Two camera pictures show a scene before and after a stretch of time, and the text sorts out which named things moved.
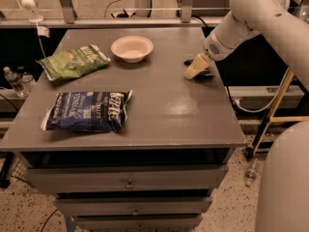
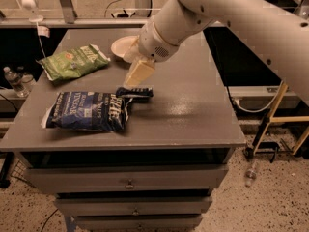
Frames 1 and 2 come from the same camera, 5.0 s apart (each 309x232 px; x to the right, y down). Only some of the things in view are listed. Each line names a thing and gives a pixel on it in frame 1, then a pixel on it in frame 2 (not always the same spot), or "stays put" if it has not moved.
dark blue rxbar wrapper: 204,75 to 137,92
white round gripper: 213,49 to 152,46
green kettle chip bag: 73,63 stays put
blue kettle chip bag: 88,111 stays put
